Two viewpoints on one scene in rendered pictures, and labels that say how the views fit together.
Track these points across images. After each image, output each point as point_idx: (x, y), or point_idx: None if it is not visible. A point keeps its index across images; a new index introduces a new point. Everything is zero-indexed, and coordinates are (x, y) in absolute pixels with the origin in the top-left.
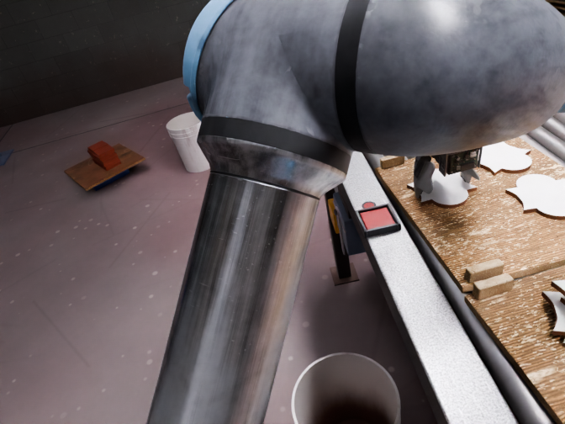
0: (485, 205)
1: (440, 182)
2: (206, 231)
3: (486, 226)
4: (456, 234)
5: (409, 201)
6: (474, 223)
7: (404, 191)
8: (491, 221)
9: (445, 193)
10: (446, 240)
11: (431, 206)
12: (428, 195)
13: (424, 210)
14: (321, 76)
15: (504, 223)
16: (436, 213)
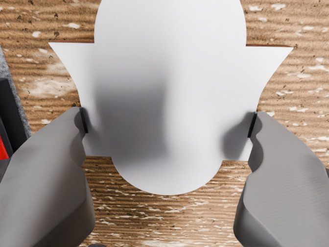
0: (225, 201)
1: (176, 90)
2: None
3: (182, 239)
4: (123, 236)
5: (54, 117)
6: (169, 228)
7: (45, 57)
8: (199, 234)
9: (158, 150)
10: (99, 239)
11: (108, 160)
12: (105, 140)
13: (84, 165)
14: None
15: (216, 243)
16: (110, 183)
